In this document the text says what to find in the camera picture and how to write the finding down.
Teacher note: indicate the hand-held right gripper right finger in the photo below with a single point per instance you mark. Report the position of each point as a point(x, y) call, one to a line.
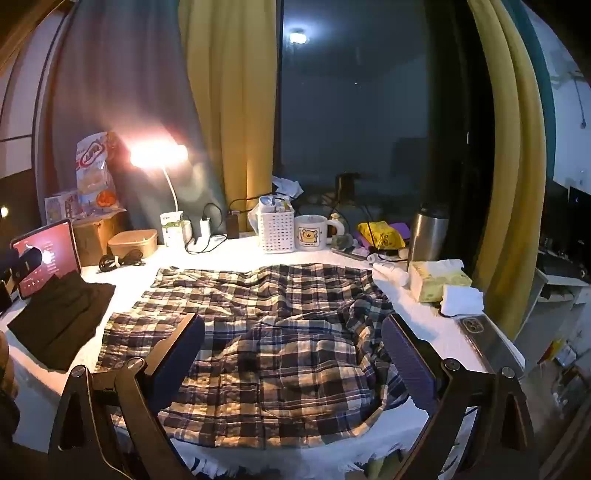
point(406, 360)

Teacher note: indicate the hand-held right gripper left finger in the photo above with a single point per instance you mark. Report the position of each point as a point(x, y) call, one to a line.
point(181, 350)

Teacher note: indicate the plaid pants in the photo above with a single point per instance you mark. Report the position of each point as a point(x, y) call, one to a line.
point(286, 332)

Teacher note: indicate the tablet with red screen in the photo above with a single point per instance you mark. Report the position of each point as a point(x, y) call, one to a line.
point(46, 251)

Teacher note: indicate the white textured tablecloth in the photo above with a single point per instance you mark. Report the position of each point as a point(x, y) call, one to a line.
point(429, 332)

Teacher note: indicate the black folded cloth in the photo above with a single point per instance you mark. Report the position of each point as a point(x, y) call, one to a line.
point(60, 314)

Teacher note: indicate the small colourful box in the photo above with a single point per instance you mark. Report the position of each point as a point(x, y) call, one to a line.
point(61, 206)

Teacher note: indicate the brown cardboard box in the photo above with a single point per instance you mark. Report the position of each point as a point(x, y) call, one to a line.
point(94, 237)

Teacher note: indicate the white folded tissue stack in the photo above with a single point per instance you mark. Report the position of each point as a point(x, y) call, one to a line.
point(461, 300)

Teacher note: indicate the yellow tissue pack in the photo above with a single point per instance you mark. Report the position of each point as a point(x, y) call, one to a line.
point(436, 281)

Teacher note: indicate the smartphone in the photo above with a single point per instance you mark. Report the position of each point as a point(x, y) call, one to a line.
point(489, 337)

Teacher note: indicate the white tube bottle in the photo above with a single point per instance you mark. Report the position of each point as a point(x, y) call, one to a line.
point(392, 273)

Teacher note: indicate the brown lidded food container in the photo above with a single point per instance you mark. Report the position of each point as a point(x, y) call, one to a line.
point(133, 242)

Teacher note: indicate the colourful snack bag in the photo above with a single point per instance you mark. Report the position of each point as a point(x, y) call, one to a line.
point(94, 170)

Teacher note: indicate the stainless steel thermos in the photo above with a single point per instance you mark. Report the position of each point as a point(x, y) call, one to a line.
point(427, 240)

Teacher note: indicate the white charger plug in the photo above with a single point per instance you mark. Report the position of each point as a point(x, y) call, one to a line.
point(205, 228)

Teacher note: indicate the yellow plastic bag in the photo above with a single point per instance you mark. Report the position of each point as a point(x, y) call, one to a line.
point(381, 235)

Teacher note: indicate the black power adapter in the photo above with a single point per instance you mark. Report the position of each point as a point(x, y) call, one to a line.
point(232, 225)

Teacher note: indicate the white perforated basket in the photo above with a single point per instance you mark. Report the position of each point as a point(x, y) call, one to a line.
point(276, 230)

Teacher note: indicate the white mug with bear print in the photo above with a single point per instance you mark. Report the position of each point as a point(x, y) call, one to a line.
point(310, 233)

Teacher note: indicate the white desk lamp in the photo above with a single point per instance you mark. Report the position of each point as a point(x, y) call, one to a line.
point(157, 154)

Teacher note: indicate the white shelf unit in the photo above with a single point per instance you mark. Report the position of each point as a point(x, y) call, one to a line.
point(561, 286)

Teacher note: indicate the black stand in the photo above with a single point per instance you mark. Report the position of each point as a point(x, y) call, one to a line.
point(347, 183)

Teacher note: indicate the crumpled white paper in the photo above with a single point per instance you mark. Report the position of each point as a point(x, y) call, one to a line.
point(287, 187)

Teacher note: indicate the grey curtain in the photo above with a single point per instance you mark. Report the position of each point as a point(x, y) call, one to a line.
point(120, 83)

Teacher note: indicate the yellow curtain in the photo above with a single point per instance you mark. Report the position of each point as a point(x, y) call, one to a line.
point(517, 161)
point(235, 101)

